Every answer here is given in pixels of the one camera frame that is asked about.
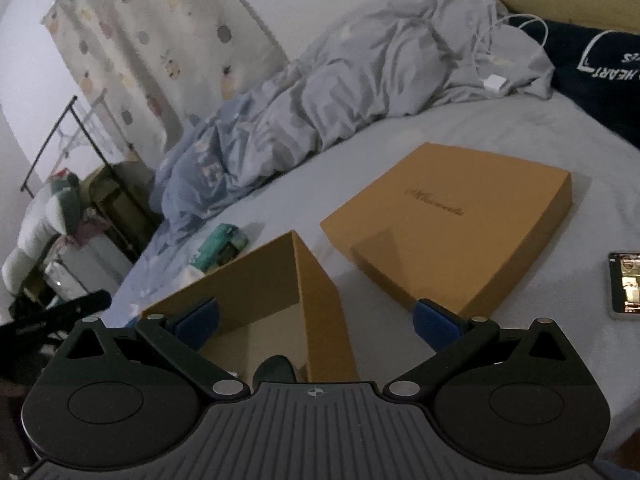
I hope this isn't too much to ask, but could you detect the brown cardboard box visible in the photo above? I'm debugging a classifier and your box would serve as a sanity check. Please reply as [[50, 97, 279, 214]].
[[140, 230, 361, 383]]

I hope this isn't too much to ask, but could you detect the grey and white plush toy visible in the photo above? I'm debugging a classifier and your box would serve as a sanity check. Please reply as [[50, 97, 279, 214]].
[[2, 172, 81, 291]]

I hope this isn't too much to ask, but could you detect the smartphone with lit screen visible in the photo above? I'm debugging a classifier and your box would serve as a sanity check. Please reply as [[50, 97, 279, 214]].
[[607, 251, 640, 320]]

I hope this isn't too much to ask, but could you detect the green tissue pack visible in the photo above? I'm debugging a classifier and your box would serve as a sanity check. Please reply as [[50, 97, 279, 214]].
[[192, 223, 249, 273]]

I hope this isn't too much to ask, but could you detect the pink cloth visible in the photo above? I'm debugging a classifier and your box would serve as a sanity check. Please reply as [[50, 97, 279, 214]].
[[65, 207, 108, 246]]

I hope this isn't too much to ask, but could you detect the dark blue pillow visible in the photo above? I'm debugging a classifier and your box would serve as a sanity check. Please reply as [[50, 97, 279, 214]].
[[510, 17, 640, 151]]

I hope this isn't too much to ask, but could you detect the brown cardboard box lid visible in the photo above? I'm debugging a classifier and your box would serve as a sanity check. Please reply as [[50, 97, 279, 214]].
[[320, 142, 572, 318]]

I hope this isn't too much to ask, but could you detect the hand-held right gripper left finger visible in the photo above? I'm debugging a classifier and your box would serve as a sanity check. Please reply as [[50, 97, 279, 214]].
[[57, 297, 251, 401]]

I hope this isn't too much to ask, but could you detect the white charger cable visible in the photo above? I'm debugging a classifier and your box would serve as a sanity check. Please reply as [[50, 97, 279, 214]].
[[470, 12, 548, 98]]

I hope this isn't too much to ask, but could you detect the pineapple print curtain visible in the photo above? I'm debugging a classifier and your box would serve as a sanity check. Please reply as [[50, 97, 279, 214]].
[[42, 0, 291, 141]]

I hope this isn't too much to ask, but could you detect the wooden cabinet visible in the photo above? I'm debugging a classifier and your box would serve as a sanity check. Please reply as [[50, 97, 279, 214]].
[[80, 162, 156, 241]]

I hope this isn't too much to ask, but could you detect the black metal clothes rack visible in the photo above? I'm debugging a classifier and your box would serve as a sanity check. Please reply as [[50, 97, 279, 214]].
[[20, 95, 166, 261]]

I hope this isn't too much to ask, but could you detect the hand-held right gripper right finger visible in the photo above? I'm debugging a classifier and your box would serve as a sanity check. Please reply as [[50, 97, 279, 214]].
[[382, 298, 576, 401]]

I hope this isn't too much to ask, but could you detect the blue-grey duvet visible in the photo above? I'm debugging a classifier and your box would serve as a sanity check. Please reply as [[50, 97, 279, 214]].
[[150, 0, 556, 241]]

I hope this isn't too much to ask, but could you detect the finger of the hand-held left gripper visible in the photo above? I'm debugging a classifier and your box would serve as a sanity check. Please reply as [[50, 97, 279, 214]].
[[0, 289, 112, 346]]

